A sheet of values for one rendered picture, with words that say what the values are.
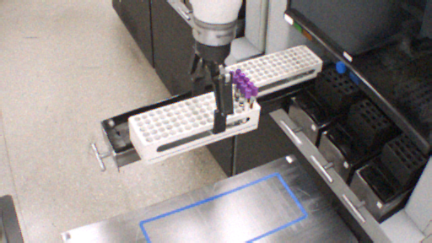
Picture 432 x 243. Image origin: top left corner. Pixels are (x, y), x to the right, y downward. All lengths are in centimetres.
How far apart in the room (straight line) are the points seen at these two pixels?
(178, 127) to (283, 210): 30
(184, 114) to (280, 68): 36
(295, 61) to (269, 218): 52
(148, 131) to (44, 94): 174
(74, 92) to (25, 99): 33
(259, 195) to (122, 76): 177
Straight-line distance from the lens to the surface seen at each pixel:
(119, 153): 117
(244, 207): 103
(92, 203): 210
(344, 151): 119
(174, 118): 107
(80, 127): 244
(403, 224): 120
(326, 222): 103
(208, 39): 93
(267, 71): 130
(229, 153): 188
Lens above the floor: 166
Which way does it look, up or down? 44 degrees down
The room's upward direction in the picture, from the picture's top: 1 degrees clockwise
